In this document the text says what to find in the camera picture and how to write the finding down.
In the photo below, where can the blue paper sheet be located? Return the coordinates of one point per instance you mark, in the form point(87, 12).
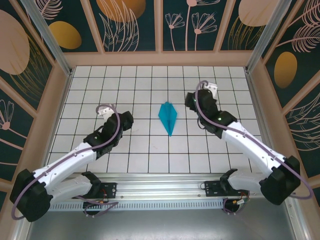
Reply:
point(168, 117)

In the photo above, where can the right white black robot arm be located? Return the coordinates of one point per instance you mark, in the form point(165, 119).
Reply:
point(250, 145)

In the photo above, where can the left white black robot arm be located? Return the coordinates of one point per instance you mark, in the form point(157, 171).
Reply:
point(65, 162)

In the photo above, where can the grey metal floor sheet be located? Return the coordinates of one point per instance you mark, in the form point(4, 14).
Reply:
point(160, 225)

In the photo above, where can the red black power lead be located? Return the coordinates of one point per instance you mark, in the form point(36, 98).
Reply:
point(240, 201)
point(101, 202)

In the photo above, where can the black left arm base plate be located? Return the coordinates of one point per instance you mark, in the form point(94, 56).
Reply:
point(111, 188)

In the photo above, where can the aluminium side rail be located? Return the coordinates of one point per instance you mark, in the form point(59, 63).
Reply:
point(261, 125)

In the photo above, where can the aluminium mounting rail beam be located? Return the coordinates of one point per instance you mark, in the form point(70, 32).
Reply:
point(160, 185)

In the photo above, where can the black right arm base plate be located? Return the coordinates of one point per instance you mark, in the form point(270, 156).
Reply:
point(211, 190)

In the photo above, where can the aluminium frame post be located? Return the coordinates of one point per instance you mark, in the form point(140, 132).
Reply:
point(266, 37)
point(48, 37)

